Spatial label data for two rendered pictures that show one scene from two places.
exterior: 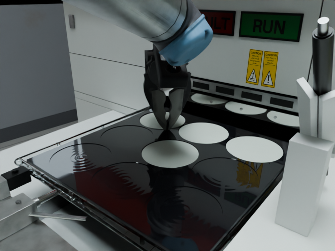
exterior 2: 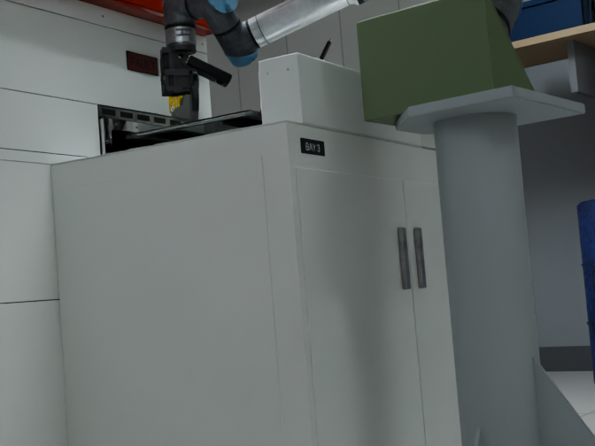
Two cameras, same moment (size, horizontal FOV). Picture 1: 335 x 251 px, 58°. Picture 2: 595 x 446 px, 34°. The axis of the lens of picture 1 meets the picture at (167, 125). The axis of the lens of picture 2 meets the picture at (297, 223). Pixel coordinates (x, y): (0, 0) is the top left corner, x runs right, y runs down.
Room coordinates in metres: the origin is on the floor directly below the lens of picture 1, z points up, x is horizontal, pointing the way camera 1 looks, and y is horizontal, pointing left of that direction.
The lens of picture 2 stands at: (0.63, 2.36, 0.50)
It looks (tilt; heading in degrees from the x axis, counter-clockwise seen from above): 4 degrees up; 263
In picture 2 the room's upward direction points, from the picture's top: 5 degrees counter-clockwise
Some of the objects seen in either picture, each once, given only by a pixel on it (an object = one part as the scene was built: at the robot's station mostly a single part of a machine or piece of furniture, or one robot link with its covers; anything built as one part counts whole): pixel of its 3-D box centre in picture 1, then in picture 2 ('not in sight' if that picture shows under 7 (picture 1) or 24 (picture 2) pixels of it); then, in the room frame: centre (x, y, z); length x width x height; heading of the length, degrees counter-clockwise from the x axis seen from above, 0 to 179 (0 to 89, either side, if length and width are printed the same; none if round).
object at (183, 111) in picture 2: (157, 106); (185, 112); (0.58, 0.02, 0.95); 0.06 x 0.03 x 0.09; 10
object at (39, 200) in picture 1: (45, 197); not in sight; (0.35, 0.17, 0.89); 0.05 x 0.01 x 0.01; 141
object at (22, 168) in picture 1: (16, 177); not in sight; (0.40, 0.23, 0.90); 0.04 x 0.02 x 0.03; 141
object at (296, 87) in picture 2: not in sight; (347, 107); (0.23, 0.28, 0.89); 0.55 x 0.09 x 0.14; 51
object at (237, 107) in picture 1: (222, 117); (162, 145); (0.64, -0.13, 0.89); 0.44 x 0.02 x 0.10; 51
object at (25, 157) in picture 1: (101, 128); (186, 125); (0.58, 0.14, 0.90); 0.37 x 0.01 x 0.01; 141
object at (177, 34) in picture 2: not in sight; (181, 39); (0.58, 0.01, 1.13); 0.08 x 0.08 x 0.05
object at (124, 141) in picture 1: (169, 153); (231, 132); (0.47, 0.00, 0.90); 0.34 x 0.34 x 0.01; 51
